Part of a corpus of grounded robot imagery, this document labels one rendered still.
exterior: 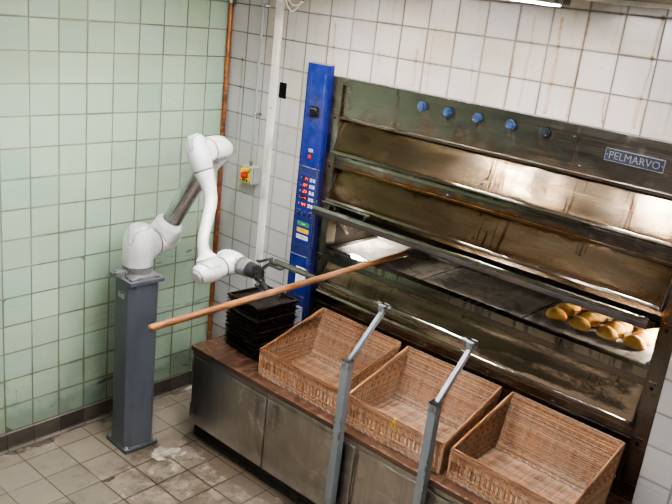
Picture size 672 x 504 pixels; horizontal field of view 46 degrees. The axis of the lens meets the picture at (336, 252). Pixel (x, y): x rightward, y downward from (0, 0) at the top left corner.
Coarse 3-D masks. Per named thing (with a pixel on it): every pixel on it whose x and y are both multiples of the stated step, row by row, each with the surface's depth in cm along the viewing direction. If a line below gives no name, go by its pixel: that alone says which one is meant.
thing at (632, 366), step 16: (336, 256) 426; (352, 256) 421; (384, 272) 405; (400, 272) 405; (416, 288) 393; (432, 288) 387; (464, 304) 376; (480, 304) 373; (496, 320) 365; (512, 320) 360; (528, 320) 360; (544, 336) 350; (560, 336) 346; (592, 352) 336; (608, 352) 335; (624, 368) 328; (640, 368) 323
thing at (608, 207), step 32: (352, 128) 407; (384, 160) 391; (416, 160) 380; (448, 160) 370; (480, 160) 360; (480, 192) 355; (512, 192) 348; (544, 192) 339; (576, 192) 330; (608, 192) 322; (640, 192) 315; (608, 224) 320; (640, 224) 313
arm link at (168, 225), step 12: (216, 144) 386; (228, 144) 396; (228, 156) 398; (216, 168) 397; (192, 180) 400; (180, 192) 405; (192, 192) 404; (180, 204) 407; (192, 204) 411; (168, 216) 412; (180, 216) 411; (156, 228) 413; (168, 228) 412; (180, 228) 417; (168, 240) 415
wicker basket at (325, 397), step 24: (288, 336) 418; (312, 336) 434; (336, 336) 427; (360, 336) 417; (384, 336) 408; (264, 360) 404; (288, 360) 424; (312, 360) 429; (336, 360) 425; (360, 360) 415; (384, 360) 395; (288, 384) 395; (312, 384) 383; (336, 384) 406
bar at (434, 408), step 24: (288, 264) 399; (336, 288) 378; (384, 312) 361; (456, 336) 336; (336, 408) 359; (432, 408) 322; (336, 432) 362; (432, 432) 325; (336, 456) 365; (432, 456) 331; (336, 480) 371
